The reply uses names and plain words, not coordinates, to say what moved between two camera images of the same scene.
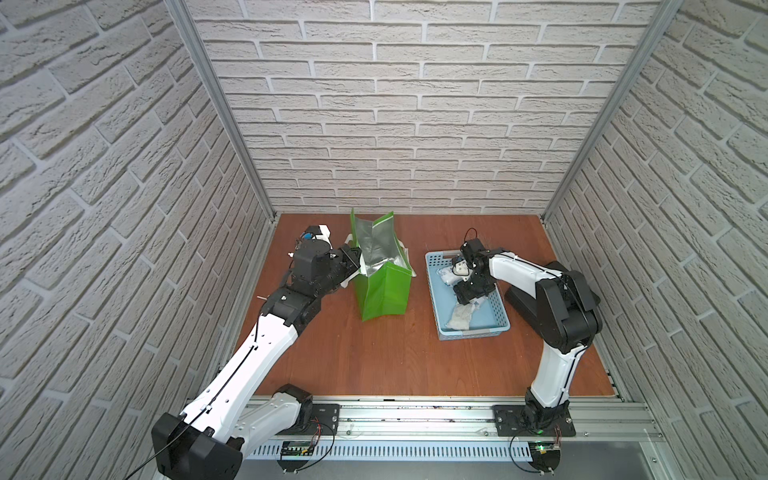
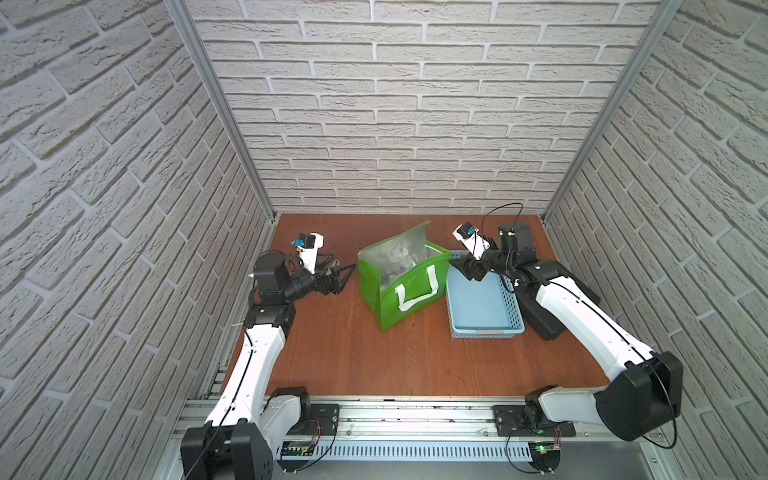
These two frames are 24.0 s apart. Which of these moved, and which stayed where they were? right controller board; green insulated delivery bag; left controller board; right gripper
Moved: right gripper; green insulated delivery bag
Stayed: left controller board; right controller board
